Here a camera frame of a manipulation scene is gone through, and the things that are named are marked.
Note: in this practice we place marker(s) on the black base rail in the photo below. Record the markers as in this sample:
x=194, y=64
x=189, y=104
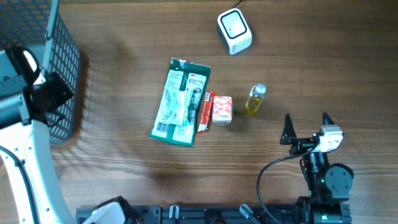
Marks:
x=243, y=214

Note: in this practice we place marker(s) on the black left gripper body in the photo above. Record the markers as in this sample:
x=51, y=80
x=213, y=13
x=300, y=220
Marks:
x=56, y=89

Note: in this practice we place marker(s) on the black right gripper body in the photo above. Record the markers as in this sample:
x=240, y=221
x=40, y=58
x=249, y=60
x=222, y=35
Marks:
x=301, y=145

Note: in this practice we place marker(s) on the white barcode scanner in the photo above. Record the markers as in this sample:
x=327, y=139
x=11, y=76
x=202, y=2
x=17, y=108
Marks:
x=234, y=31

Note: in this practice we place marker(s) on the red snack stick packet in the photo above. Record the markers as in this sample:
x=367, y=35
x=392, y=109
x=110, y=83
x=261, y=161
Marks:
x=206, y=112

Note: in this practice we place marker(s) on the red tissue pack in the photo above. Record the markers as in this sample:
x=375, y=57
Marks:
x=222, y=113

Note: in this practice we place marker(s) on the grey plastic mesh basket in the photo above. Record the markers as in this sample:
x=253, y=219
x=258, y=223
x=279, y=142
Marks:
x=37, y=25

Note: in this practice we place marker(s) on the yellow oil bottle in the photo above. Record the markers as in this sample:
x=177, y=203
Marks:
x=256, y=97

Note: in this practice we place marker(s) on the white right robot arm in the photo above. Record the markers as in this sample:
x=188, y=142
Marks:
x=328, y=184

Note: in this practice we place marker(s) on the green glove package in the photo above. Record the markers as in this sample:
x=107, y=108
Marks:
x=184, y=89

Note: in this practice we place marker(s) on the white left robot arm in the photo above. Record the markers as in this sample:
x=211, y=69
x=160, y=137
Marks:
x=25, y=145

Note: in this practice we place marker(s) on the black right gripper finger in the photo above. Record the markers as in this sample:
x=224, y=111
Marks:
x=288, y=136
x=326, y=119

